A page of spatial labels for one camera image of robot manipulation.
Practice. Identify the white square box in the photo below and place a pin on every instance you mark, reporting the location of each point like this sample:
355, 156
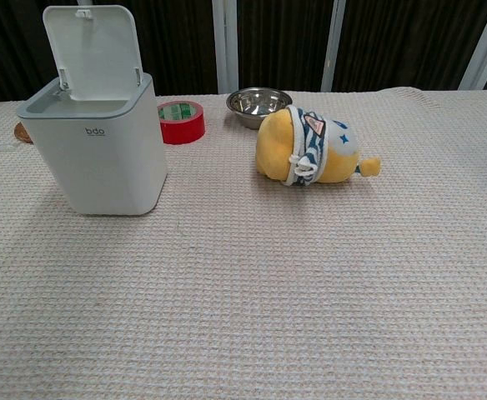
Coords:
101, 158

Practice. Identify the beige woven table cloth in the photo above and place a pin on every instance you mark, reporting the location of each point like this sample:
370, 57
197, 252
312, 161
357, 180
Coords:
243, 271

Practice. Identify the yellow plush toy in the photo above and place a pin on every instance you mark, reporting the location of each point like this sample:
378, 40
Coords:
310, 146

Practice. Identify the red tape roll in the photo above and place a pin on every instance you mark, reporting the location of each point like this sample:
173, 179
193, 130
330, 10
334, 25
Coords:
183, 127

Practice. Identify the stainless steel bowl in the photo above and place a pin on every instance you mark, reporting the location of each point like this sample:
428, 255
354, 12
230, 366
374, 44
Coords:
256, 104

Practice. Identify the round woven rattan coaster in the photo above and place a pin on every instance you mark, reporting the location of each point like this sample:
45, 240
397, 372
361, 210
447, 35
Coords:
21, 133

